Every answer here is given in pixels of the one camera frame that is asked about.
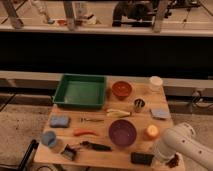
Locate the blue sponge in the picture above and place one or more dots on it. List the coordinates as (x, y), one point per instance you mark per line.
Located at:
(59, 121)

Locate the blue-grey cloth pad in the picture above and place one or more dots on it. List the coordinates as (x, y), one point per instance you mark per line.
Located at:
(160, 113)

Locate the orange bowl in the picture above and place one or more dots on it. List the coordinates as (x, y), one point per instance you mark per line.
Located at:
(121, 89)

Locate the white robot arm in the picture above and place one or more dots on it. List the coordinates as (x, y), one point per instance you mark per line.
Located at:
(181, 139)

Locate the wooden board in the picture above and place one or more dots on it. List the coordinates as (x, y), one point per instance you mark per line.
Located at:
(118, 158)

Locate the black eraser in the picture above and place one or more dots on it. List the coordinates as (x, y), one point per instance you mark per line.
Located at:
(141, 158)

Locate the small metal cup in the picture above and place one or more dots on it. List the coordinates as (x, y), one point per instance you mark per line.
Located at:
(138, 105)

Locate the black binder clip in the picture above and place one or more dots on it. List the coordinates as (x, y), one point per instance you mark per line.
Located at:
(70, 152)

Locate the green plastic tray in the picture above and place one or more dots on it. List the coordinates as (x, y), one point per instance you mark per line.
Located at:
(81, 91)

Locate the purple bowl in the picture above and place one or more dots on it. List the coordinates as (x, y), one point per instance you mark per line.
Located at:
(122, 133)

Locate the orange carrot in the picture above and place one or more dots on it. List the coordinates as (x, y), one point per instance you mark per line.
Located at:
(84, 132)

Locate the black marker pen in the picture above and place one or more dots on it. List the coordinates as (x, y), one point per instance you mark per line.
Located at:
(95, 146)

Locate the dark red grape bunch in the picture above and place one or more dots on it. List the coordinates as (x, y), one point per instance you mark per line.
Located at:
(173, 162)

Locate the yellow orange fruit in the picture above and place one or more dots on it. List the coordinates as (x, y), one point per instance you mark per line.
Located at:
(151, 132)

